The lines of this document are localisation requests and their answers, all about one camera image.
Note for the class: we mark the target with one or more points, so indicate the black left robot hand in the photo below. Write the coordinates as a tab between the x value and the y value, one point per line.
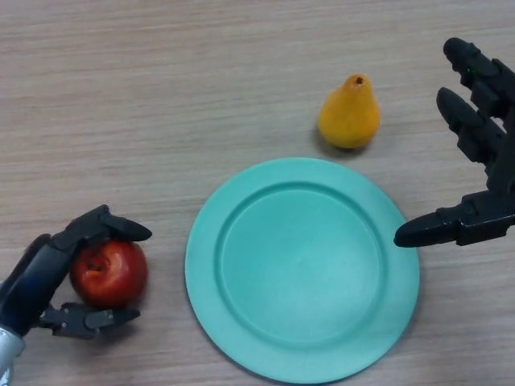
36	273

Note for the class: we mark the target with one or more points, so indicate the yellow pear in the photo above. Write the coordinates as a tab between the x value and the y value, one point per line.
350	116

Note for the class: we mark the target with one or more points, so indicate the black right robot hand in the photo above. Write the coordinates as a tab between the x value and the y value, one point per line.
491	128

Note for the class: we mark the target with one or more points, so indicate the green round plate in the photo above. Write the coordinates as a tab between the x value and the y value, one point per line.
301	271

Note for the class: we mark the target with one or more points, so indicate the red apple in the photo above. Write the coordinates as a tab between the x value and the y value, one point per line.
110	275

